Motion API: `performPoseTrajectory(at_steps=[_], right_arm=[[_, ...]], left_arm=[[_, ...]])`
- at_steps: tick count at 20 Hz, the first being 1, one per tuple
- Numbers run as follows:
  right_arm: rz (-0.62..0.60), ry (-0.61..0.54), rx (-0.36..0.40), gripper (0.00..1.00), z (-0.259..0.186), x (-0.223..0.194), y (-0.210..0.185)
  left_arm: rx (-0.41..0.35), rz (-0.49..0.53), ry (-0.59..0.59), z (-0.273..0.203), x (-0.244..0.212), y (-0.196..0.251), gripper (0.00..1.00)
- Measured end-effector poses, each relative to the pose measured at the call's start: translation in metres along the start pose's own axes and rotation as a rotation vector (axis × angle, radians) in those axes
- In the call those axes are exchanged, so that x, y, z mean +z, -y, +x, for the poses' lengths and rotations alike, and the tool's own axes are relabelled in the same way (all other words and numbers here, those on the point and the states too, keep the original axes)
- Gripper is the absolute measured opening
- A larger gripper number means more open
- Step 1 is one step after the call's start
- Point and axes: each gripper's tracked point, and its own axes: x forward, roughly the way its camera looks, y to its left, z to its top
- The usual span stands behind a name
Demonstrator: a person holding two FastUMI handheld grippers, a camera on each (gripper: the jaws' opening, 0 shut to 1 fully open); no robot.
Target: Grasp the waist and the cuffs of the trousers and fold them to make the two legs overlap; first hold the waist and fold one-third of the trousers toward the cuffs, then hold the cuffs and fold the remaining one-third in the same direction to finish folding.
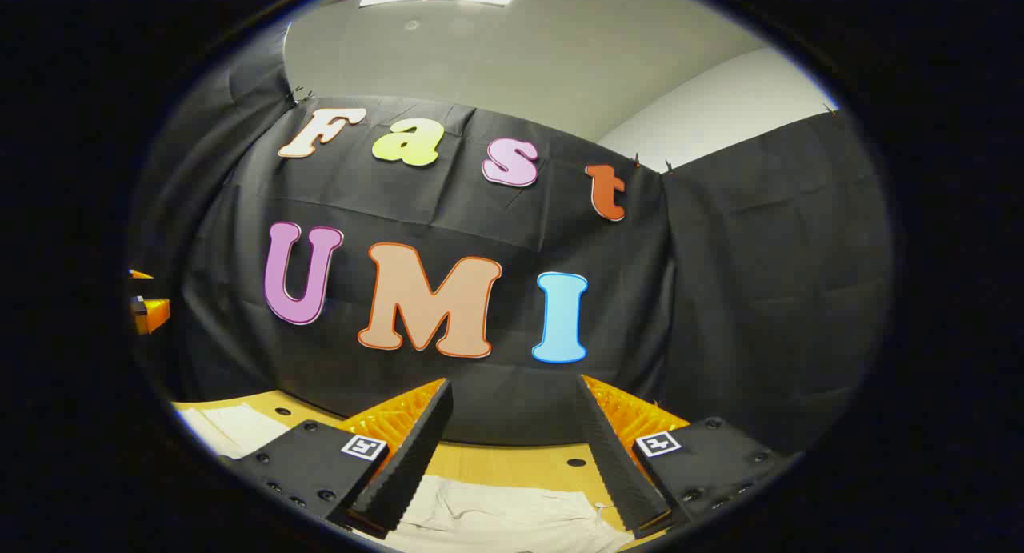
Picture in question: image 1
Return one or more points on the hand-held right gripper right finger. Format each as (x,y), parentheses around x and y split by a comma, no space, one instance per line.
(616,465)

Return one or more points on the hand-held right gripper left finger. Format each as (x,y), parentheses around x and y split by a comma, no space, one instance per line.
(416,457)

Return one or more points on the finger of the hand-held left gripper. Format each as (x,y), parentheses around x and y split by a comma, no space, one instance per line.
(154,314)
(139,274)

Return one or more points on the cream white jeans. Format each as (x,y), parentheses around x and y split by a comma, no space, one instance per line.
(496,513)

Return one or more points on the black backdrop cloth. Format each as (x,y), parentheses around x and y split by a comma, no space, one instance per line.
(448,201)

